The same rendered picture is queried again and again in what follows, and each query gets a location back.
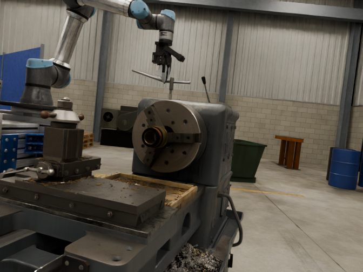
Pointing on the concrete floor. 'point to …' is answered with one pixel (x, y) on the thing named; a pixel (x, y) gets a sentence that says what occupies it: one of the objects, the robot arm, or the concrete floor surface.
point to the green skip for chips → (246, 160)
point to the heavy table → (289, 151)
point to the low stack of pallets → (88, 140)
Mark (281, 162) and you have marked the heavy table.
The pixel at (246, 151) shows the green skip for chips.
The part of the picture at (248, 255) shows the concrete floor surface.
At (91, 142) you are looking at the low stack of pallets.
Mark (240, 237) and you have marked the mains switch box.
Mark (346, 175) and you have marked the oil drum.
